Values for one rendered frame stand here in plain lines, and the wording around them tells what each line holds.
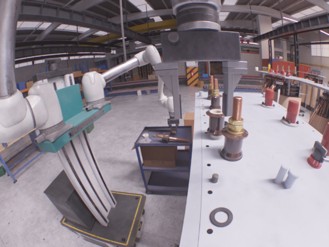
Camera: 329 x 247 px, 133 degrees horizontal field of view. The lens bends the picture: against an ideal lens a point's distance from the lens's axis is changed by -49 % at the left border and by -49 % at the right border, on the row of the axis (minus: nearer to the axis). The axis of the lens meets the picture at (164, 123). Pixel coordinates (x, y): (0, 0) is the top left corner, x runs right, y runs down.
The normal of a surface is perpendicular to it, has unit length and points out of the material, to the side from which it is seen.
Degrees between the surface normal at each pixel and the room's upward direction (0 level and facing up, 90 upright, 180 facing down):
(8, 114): 109
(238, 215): 0
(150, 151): 90
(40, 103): 80
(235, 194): 0
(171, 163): 90
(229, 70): 90
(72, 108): 90
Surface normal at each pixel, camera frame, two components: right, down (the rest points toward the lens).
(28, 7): 0.97, 0.00
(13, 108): 0.93, 0.35
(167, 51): -0.09, 0.40
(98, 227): -0.09, -0.92
